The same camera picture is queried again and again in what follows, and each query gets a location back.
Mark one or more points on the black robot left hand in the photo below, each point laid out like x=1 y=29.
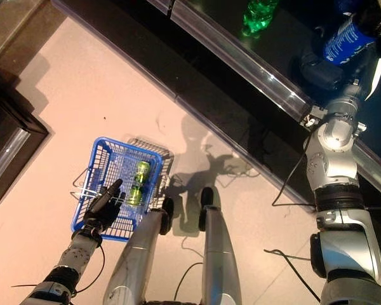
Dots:
x=103 y=209

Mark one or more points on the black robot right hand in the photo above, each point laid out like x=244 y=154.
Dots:
x=320 y=73

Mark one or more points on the cola bottle blue label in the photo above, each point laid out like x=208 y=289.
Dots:
x=346 y=38

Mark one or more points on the green soda bottle yellow cap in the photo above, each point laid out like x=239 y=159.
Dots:
x=257 y=16

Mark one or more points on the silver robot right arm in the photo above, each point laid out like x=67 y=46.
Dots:
x=336 y=165

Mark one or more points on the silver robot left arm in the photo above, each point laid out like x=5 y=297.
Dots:
x=76 y=251

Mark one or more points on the silver robot left leg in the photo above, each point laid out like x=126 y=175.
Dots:
x=136 y=260

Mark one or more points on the black robot left foot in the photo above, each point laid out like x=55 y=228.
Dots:
x=167 y=213

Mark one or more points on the black robot foot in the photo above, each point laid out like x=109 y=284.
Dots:
x=206 y=203
x=167 y=213

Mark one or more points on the black robot right foot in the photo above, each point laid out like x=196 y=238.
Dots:
x=206 y=203

